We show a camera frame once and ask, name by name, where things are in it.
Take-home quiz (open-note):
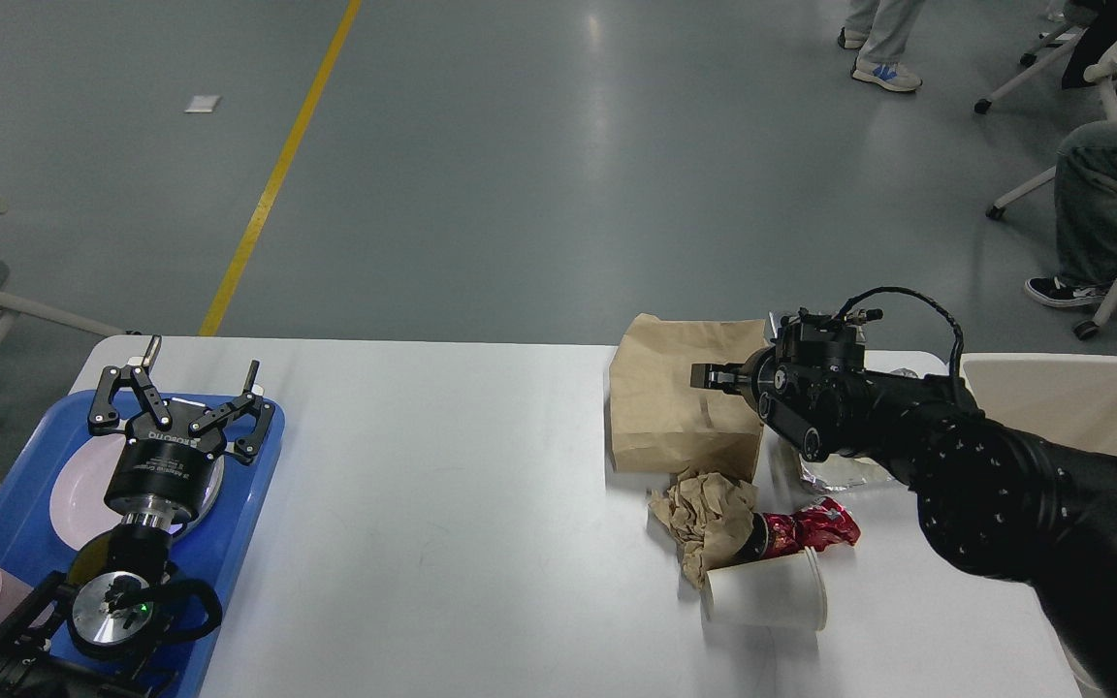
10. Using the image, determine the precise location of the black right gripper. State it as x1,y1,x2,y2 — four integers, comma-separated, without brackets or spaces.
690,346,792,423

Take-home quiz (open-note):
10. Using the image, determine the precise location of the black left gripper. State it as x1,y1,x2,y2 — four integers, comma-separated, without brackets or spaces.
87,335,278,532

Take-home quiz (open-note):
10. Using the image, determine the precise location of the brown paper bag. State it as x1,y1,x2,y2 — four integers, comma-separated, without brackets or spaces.
609,313,766,481

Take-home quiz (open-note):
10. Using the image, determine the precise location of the pink plate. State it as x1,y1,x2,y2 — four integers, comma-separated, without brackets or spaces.
48,434,226,548

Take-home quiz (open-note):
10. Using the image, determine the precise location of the dark teal mug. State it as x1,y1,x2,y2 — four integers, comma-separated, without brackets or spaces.
65,533,112,587

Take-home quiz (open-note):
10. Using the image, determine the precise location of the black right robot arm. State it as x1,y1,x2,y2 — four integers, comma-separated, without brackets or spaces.
690,296,1117,697

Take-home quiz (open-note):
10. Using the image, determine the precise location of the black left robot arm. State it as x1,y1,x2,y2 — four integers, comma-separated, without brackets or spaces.
0,336,285,697

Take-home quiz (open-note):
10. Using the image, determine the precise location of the light green plate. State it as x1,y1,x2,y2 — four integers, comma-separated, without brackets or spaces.
170,469,223,541

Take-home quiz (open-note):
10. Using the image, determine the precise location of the left floor socket plate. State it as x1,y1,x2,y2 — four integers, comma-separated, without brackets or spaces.
768,312,803,346

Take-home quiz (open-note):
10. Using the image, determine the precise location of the crumpled brown paper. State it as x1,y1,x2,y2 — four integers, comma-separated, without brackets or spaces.
648,472,758,590

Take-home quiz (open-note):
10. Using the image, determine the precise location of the aluminium foil tray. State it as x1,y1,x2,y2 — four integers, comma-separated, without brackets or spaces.
779,437,896,494

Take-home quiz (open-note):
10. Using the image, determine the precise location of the red snack wrapper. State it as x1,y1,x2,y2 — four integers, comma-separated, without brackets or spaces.
732,496,863,565

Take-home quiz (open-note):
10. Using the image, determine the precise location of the lying white paper cup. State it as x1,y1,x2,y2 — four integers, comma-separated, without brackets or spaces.
701,548,828,632

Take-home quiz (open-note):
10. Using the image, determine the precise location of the standing person in black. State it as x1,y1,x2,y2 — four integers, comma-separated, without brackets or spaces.
838,1,925,94

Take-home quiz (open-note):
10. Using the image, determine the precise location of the white plastic bin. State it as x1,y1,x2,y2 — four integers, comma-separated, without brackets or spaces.
948,354,1117,697

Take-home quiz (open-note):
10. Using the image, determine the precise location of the seated person in jeans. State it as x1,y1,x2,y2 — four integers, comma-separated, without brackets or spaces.
1025,122,1117,308

